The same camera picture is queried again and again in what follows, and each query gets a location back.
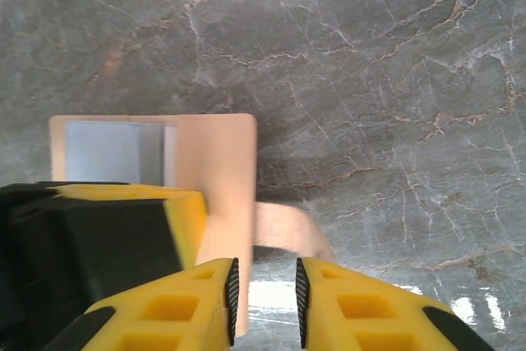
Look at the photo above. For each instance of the small wooden cutting board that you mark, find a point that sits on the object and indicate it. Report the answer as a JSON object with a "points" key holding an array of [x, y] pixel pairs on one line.
{"points": [[222, 162]]}

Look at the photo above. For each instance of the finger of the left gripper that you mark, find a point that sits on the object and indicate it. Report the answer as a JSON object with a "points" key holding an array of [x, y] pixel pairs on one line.
{"points": [[82, 244]]}

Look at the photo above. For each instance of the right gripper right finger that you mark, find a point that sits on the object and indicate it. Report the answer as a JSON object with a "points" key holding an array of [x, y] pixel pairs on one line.
{"points": [[370, 314]]}

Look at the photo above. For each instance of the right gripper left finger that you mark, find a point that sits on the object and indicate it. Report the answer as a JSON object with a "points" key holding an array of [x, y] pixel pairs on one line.
{"points": [[164, 314]]}

